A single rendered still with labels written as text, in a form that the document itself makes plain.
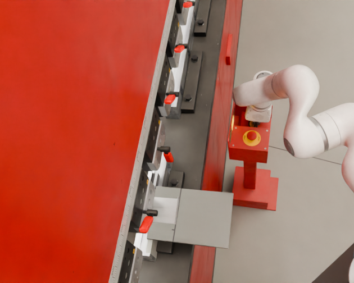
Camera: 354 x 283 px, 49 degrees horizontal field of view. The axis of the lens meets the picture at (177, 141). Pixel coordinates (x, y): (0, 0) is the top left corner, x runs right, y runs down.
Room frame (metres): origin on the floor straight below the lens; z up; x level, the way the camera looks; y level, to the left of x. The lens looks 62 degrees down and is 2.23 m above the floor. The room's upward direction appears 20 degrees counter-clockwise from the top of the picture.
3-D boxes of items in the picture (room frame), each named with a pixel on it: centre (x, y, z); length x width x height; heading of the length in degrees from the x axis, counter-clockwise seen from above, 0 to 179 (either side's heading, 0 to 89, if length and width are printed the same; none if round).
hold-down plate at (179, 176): (0.47, 0.10, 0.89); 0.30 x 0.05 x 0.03; 153
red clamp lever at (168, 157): (0.57, 0.05, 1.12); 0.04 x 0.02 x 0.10; 63
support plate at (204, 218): (0.39, 0.04, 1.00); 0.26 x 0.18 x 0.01; 63
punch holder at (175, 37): (0.97, -0.09, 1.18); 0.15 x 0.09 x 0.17; 153
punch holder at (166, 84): (0.79, 0.00, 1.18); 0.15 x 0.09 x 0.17; 153
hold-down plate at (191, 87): (0.97, -0.15, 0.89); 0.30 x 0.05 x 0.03; 153
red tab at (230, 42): (1.30, -0.43, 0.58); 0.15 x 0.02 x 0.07; 153
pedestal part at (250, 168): (0.73, -0.31, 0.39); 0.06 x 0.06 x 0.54; 61
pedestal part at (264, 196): (0.71, -0.33, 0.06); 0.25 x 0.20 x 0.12; 61
